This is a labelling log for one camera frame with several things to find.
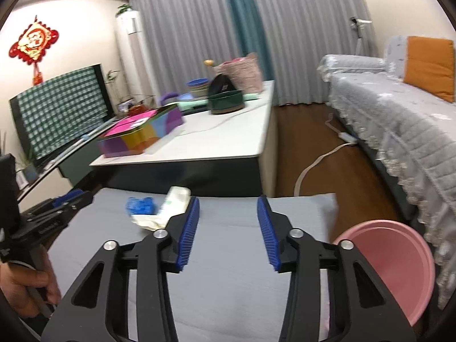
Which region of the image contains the orange cushion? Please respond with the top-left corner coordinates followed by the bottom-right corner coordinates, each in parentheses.
top-left (403, 36), bottom-right (455, 103)

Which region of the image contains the white floor lamp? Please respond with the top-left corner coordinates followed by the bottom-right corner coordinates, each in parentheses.
top-left (349, 17), bottom-right (373, 58)

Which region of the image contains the black hat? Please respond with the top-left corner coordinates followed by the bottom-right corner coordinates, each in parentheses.
top-left (208, 73), bottom-right (238, 97)

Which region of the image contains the sofa with grey quilted cover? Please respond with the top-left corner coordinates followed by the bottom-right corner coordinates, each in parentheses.
top-left (317, 34), bottom-right (456, 311)

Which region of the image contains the red wall ornament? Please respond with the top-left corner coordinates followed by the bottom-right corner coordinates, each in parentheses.
top-left (9, 15), bottom-right (60, 86)

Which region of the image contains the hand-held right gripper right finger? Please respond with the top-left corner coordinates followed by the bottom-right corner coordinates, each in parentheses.
top-left (256, 195), bottom-right (417, 342)

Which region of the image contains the green checked cloth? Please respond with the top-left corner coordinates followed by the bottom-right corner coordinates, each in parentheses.
top-left (17, 66), bottom-right (108, 158)

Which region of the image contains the white packet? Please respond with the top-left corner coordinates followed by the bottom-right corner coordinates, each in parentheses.
top-left (130, 186), bottom-right (192, 231)

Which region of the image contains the blue plastic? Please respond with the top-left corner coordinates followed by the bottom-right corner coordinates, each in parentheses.
top-left (125, 196), bottom-right (158, 216)

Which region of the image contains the pink woven basket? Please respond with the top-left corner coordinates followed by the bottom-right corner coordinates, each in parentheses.
top-left (214, 52), bottom-right (264, 94)

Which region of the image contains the mint green cloth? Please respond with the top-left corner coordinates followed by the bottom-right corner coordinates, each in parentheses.
top-left (176, 92), bottom-right (261, 112)

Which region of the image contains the white standing air conditioner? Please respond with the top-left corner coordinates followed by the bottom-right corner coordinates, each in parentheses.
top-left (115, 11), bottom-right (159, 101)

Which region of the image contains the grey curtain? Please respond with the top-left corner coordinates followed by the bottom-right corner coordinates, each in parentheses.
top-left (245, 0), bottom-right (368, 107)
top-left (126, 0), bottom-right (233, 97)

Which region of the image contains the pink plastic basin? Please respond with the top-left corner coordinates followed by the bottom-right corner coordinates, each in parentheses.
top-left (322, 220), bottom-right (436, 327)

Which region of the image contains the white power strip with cable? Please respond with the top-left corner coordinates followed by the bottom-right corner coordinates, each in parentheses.
top-left (295, 112), bottom-right (358, 197)

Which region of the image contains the grey table cloth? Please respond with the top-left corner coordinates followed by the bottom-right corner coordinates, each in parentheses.
top-left (46, 187), bottom-right (340, 342)

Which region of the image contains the stack of coloured bowls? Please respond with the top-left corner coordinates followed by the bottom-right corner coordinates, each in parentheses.
top-left (186, 78), bottom-right (210, 99)

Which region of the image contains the dark green round container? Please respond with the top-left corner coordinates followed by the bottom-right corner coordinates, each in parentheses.
top-left (207, 90), bottom-right (246, 115)

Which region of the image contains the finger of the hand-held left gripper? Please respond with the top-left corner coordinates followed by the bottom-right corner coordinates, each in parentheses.
top-left (24, 192), bottom-right (94, 222)
top-left (53, 189), bottom-right (85, 209)

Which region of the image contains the bamboo plant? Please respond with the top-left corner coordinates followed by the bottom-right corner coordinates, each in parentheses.
top-left (106, 69), bottom-right (122, 97)

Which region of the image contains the person's left hand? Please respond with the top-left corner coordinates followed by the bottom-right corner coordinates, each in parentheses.
top-left (0, 262), bottom-right (62, 317)

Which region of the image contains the colourful rectangular box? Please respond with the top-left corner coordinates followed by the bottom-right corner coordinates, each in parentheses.
top-left (96, 105), bottom-right (185, 159)

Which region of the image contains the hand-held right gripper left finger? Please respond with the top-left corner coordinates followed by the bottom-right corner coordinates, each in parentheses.
top-left (41, 196), bottom-right (201, 342)

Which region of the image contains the teal curtain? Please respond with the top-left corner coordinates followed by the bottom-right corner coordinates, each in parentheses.
top-left (220, 0), bottom-right (276, 85)

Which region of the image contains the television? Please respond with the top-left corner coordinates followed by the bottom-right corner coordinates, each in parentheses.
top-left (9, 63), bottom-right (115, 172)

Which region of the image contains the small potted plant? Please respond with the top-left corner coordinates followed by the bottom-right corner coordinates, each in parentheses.
top-left (13, 148), bottom-right (40, 183)

